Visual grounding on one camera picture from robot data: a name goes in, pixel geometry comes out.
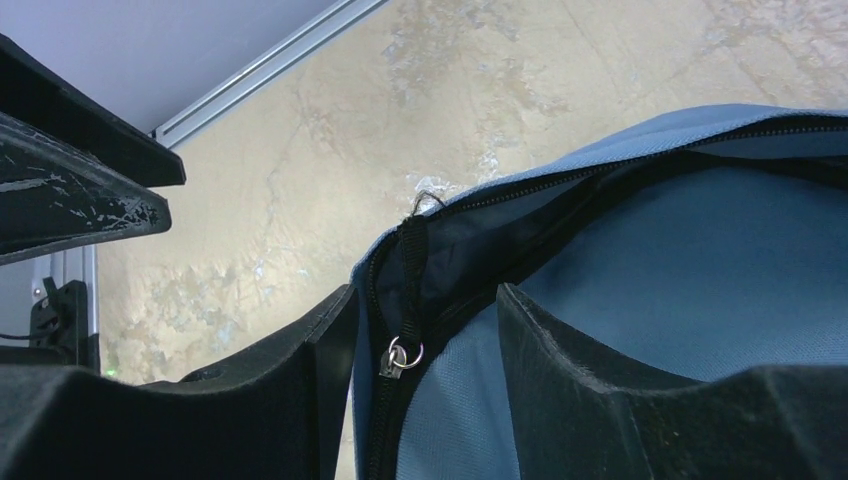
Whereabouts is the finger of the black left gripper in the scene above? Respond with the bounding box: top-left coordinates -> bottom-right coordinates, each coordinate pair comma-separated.
1,36 -> 186,188
1,113 -> 172,265

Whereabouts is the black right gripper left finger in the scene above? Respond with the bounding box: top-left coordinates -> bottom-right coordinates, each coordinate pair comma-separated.
1,285 -> 359,479

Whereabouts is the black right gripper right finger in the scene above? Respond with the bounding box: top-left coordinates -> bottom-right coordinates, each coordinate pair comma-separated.
496,284 -> 847,479

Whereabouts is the blue student backpack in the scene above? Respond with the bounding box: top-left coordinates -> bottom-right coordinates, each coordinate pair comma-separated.
352,104 -> 847,479

